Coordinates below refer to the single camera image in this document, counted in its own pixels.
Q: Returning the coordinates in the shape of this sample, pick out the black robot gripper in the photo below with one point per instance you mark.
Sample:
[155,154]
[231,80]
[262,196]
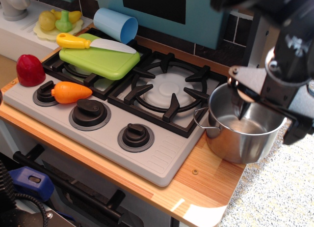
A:
[293,100]

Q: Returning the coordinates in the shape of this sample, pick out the stainless steel pot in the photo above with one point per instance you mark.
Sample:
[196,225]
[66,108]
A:
[242,141]

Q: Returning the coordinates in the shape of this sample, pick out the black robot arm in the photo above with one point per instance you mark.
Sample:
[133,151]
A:
[292,58]

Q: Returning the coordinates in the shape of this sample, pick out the black right stove knob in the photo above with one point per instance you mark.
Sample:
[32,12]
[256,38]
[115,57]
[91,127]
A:
[135,138]

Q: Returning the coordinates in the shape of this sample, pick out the black stove knob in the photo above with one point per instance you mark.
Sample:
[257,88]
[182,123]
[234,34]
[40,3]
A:
[135,138]
[89,115]
[43,95]

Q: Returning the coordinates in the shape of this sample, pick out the grey toy stove top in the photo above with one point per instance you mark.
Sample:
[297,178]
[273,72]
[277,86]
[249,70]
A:
[158,164]

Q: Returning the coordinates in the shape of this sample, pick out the black middle stove knob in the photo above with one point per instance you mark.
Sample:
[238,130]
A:
[89,115]

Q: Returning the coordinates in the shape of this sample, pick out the black left stove knob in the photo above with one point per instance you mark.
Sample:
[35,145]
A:
[43,95]

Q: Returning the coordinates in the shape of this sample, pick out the black right burner grate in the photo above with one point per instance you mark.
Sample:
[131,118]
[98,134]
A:
[166,91]

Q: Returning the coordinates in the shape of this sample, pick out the black burner grate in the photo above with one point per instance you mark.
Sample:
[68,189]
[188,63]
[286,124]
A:
[100,86]
[166,91]

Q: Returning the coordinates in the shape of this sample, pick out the teal toy range hood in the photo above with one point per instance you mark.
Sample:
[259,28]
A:
[191,20]

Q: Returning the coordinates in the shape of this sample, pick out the green plastic cutting board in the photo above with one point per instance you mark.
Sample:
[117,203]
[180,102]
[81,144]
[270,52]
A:
[109,64]

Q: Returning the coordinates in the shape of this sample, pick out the light blue plastic cup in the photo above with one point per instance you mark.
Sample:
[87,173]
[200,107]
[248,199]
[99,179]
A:
[118,26]

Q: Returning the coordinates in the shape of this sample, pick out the black left burner grate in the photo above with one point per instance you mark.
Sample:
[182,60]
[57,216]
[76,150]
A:
[100,86]

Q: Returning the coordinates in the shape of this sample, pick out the orange toy carrot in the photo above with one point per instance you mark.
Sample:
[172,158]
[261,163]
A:
[68,92]

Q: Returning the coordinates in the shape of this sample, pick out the yellow toy banana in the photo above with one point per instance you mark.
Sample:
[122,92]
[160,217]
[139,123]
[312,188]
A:
[74,16]

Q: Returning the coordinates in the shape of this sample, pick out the green toy broccoli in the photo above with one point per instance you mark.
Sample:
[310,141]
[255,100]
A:
[64,24]

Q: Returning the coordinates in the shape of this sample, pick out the pale yellow toy plate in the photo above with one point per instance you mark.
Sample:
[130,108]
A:
[52,34]

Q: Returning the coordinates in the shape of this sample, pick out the yellow toy potato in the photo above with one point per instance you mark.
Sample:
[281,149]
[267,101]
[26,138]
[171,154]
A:
[47,20]

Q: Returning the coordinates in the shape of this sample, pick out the red toy pepper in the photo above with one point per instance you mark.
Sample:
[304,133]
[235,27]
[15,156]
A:
[30,71]

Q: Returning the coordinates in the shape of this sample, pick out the blue plastic clamp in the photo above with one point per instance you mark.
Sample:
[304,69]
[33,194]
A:
[31,182]

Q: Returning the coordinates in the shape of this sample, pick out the white toy sink counter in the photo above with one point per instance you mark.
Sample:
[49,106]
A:
[18,38]

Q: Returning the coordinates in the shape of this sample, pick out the grey toy faucet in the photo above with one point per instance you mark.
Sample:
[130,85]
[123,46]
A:
[14,10]

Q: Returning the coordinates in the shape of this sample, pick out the black oven door handle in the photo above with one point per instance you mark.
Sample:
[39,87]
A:
[108,209]

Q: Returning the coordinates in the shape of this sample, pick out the yellow handled toy knife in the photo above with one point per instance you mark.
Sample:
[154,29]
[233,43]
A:
[66,40]

